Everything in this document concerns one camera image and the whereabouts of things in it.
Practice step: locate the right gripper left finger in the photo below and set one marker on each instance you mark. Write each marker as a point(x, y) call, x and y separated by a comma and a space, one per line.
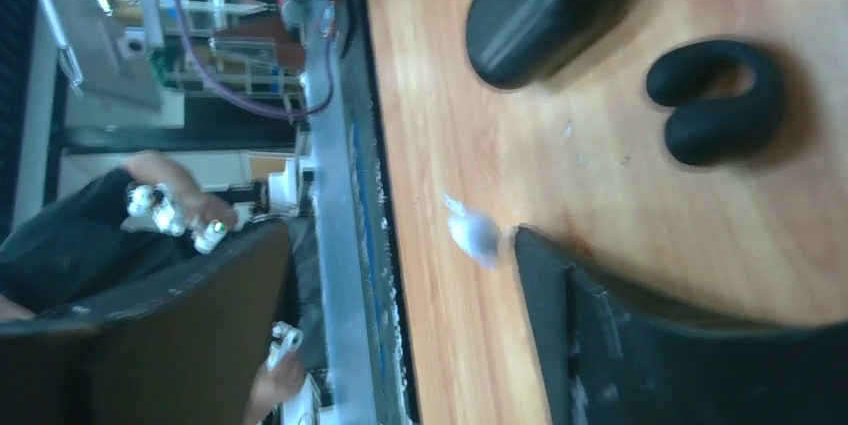
point(181, 346)

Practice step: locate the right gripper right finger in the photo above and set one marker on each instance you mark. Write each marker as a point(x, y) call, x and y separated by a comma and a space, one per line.
point(612, 351)

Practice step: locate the white earbud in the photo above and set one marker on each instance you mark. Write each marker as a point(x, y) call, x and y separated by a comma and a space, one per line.
point(476, 234)

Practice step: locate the black earbud charging case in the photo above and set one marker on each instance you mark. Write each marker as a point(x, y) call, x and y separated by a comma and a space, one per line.
point(513, 43)

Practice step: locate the person hand in background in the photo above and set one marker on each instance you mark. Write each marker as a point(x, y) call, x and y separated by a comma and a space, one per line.
point(200, 208)

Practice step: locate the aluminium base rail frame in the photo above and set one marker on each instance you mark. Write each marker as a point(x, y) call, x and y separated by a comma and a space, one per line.
point(370, 371)

